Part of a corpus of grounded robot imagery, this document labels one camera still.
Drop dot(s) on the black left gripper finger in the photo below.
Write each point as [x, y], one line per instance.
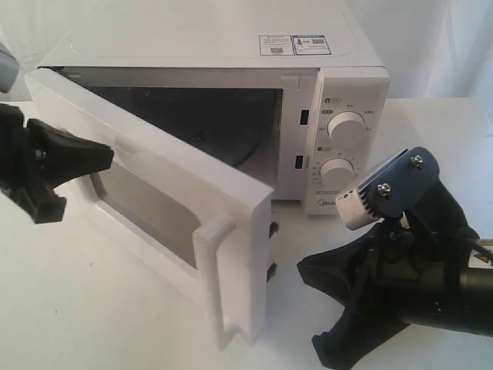
[61, 156]

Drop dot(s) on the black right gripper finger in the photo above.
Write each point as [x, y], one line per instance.
[355, 335]
[336, 272]

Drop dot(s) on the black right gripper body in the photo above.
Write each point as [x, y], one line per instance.
[418, 267]

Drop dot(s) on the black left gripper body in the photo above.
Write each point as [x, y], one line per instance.
[21, 181]

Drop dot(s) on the white microwave door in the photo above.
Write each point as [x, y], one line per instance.
[200, 224]

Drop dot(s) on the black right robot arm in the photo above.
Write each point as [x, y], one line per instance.
[435, 272]

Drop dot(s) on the white microwave oven body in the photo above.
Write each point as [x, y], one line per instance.
[152, 75]

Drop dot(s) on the glass microwave turntable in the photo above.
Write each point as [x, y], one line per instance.
[229, 133]

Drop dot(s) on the lower white control knob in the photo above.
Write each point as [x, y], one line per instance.
[336, 173]

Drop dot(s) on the white control knob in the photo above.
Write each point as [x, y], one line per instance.
[336, 173]
[346, 126]

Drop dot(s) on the upper white control knob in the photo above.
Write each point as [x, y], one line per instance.
[346, 126]

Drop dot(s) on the blue red info sticker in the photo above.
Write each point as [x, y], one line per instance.
[310, 45]

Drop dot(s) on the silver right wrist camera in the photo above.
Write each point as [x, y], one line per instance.
[389, 188]

